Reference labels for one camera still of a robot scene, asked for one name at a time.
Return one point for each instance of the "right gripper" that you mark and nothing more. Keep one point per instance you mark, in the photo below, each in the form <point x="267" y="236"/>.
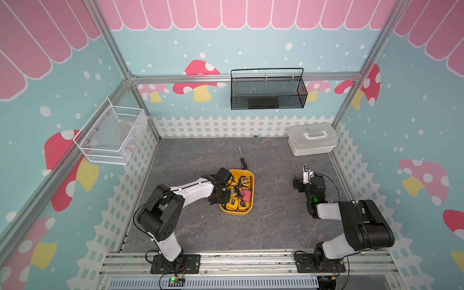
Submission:
<point x="304" y="180"/>

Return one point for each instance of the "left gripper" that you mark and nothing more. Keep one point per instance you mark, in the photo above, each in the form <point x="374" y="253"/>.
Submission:
<point x="225" y="200"/>

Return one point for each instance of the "yellow storage tray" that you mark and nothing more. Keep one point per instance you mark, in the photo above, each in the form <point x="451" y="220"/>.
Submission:
<point x="241" y="180"/>

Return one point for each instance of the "pink tape measure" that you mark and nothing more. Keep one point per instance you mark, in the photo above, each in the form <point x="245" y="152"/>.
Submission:
<point x="246" y="195"/>

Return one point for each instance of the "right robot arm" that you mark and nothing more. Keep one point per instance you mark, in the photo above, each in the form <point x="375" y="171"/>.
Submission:
<point x="364" y="227"/>

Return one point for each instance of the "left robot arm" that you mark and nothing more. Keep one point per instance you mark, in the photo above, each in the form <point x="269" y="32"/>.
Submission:
<point x="159" y="215"/>

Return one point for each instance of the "yellow tape measure in tray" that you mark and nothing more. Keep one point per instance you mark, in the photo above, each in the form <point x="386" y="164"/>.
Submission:
<point x="233" y="205"/>

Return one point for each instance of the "white plastic toolbox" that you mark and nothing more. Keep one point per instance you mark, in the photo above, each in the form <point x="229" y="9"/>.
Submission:
<point x="312" y="139"/>

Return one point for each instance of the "black orange screwdriver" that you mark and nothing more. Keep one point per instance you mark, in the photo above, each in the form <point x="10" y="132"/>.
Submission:
<point x="243" y="163"/>

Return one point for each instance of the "green lit circuit board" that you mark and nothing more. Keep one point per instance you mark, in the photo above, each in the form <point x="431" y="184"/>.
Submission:
<point x="176" y="282"/>

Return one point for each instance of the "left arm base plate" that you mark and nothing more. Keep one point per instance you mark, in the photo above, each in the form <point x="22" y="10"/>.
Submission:
<point x="183" y="264"/>

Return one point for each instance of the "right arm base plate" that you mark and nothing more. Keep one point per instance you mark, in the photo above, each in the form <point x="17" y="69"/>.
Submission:
<point x="316" y="263"/>

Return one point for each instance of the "black mesh wall basket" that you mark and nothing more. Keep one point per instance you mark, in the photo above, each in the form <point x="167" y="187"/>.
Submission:
<point x="267" y="88"/>

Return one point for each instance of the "white wire wall basket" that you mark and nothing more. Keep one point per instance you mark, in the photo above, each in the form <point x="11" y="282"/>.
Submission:
<point x="113" y="134"/>

